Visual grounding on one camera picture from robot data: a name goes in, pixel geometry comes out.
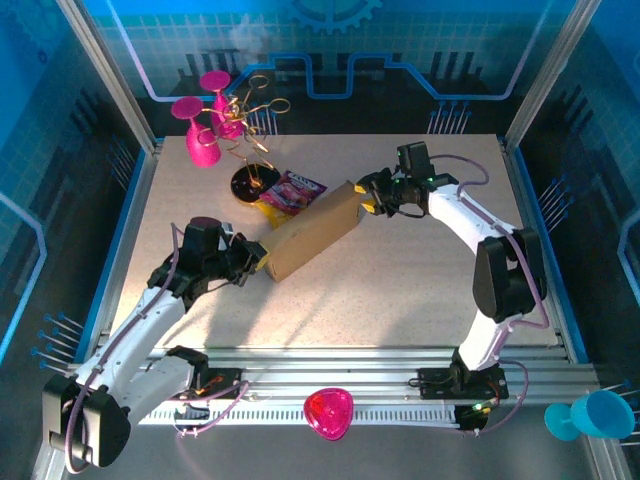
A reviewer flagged brown cardboard paper box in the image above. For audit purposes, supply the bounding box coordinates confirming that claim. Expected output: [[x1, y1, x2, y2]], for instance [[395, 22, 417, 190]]
[[258, 180, 369, 284]]

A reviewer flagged purple snack packet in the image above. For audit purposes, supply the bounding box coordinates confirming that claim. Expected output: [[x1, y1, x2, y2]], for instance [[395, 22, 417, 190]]
[[258, 169, 329, 216]]

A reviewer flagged large pink goblet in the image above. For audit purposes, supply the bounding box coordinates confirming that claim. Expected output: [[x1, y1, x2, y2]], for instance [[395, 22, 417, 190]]
[[170, 96, 223, 170]]

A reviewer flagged pink triangular bowl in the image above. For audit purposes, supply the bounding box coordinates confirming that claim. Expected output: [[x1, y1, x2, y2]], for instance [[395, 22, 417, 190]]
[[303, 387, 354, 442]]

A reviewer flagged small pink goblet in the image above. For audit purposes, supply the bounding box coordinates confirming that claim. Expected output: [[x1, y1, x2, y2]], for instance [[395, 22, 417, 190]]
[[198, 69, 247, 141]]

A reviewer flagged blue goblet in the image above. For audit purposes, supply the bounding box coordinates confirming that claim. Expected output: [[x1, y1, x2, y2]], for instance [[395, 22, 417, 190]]
[[543, 389, 636, 442]]

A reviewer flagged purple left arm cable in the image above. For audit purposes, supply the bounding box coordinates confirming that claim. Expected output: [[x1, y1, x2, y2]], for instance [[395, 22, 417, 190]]
[[63, 222, 251, 475]]

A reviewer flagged gold wire glass stand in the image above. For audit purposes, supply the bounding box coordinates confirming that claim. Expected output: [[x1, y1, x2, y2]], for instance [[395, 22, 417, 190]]
[[219, 74, 292, 205]]

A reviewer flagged aluminium side rail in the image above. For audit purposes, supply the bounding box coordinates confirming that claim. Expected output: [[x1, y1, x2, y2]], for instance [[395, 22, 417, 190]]
[[82, 139, 166, 361], [499, 137, 584, 361]]

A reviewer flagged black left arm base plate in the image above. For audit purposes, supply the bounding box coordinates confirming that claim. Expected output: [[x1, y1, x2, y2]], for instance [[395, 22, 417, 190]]
[[192, 367, 244, 401]]

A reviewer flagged aluminium frame rail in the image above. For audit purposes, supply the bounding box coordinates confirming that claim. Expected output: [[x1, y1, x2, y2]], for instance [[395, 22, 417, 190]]
[[59, 347, 601, 401]]

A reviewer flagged white slotted cable duct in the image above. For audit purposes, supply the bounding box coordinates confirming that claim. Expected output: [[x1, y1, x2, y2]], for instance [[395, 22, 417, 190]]
[[137, 402, 461, 426]]

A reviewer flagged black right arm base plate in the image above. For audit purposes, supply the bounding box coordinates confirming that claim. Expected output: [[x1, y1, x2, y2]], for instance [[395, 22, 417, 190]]
[[417, 367, 510, 401]]

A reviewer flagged aluminium frame post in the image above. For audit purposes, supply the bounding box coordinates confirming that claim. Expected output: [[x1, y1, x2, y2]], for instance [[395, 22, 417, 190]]
[[54, 0, 161, 151], [514, 0, 596, 146]]

